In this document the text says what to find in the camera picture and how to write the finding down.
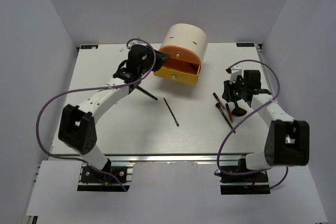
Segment orange organizer drawer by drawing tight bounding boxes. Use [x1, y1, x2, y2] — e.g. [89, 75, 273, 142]
[159, 45, 201, 65]

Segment yellow organizer drawer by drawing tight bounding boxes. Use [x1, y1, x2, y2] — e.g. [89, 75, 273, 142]
[154, 59, 201, 85]

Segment cream cylindrical makeup organizer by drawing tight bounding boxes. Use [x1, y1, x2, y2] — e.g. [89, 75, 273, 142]
[160, 24, 208, 64]

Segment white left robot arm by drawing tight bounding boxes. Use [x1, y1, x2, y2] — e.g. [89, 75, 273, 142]
[58, 45, 171, 182]

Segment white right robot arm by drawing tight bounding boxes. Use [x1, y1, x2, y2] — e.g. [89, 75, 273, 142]
[222, 66, 310, 182]

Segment slim black makeup brush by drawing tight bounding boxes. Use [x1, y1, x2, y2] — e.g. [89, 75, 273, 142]
[215, 103, 234, 130]

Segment black fan makeup brush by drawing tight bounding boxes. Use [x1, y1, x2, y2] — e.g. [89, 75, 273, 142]
[232, 101, 247, 117]

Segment black powder brush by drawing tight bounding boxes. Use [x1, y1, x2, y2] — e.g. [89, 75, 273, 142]
[136, 86, 158, 101]

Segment blue right corner label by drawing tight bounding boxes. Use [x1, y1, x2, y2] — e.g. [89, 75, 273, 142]
[236, 42, 255, 47]

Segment blue corner label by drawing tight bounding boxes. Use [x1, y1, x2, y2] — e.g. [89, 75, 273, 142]
[236, 42, 255, 47]
[80, 45, 98, 50]

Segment thin black mascara wand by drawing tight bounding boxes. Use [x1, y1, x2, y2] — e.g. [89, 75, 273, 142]
[163, 98, 180, 127]

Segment blue left corner label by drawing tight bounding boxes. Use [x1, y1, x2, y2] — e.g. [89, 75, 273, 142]
[80, 45, 98, 50]

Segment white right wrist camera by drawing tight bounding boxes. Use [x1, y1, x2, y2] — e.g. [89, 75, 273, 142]
[226, 65, 243, 84]

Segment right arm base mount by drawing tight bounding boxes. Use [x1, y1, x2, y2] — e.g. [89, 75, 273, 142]
[214, 169, 270, 195]

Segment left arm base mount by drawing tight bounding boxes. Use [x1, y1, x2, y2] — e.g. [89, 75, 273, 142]
[77, 160, 134, 193]

